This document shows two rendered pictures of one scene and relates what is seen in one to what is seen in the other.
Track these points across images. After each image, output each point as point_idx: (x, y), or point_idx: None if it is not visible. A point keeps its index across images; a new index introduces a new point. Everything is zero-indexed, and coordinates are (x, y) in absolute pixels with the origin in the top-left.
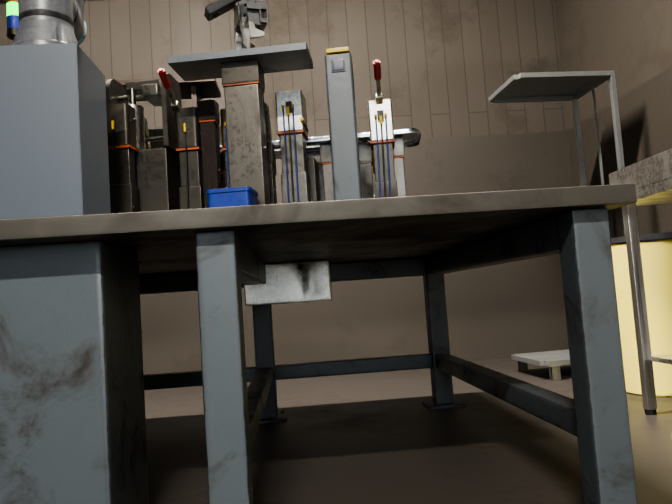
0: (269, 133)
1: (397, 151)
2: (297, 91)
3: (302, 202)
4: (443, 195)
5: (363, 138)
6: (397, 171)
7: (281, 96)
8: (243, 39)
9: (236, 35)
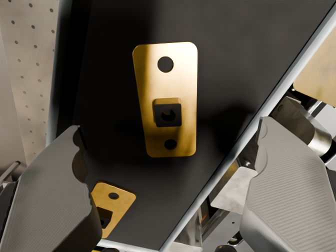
0: (276, 119)
1: (204, 223)
2: (212, 198)
3: (2, 40)
4: (19, 125)
5: (237, 224)
6: (203, 204)
7: (228, 168)
8: (57, 137)
9: (259, 217)
